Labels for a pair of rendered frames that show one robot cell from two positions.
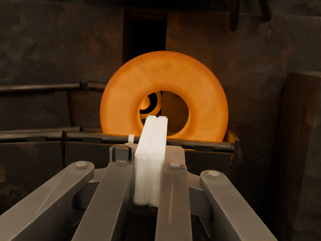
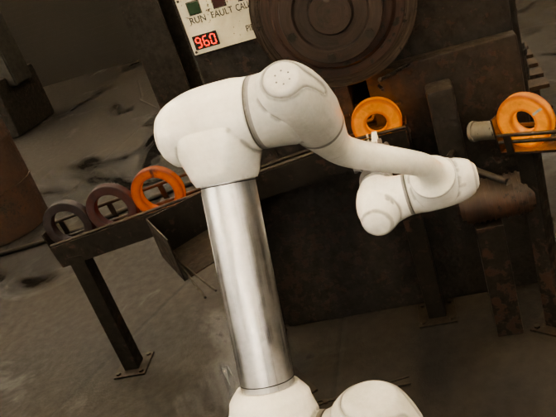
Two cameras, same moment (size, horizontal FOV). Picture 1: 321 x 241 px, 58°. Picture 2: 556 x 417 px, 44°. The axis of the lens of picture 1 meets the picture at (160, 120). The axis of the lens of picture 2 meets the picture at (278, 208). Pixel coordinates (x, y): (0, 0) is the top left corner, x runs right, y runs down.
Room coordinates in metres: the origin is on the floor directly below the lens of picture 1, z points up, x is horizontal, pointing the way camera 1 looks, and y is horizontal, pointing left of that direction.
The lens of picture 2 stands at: (-1.66, -0.12, 1.49)
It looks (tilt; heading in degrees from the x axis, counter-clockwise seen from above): 25 degrees down; 14
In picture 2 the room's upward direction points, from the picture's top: 19 degrees counter-clockwise
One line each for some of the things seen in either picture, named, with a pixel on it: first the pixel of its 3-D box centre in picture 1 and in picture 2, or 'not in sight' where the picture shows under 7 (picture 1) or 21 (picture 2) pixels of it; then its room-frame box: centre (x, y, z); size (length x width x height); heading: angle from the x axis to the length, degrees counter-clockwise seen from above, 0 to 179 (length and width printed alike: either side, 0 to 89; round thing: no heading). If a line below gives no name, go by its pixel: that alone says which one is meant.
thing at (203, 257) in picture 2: not in sight; (237, 308); (0.08, 0.54, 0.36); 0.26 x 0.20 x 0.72; 123
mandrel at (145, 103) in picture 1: (147, 94); not in sight; (0.51, 0.03, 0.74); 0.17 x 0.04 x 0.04; 178
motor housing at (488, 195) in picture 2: not in sight; (508, 254); (0.21, -0.29, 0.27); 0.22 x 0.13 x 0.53; 88
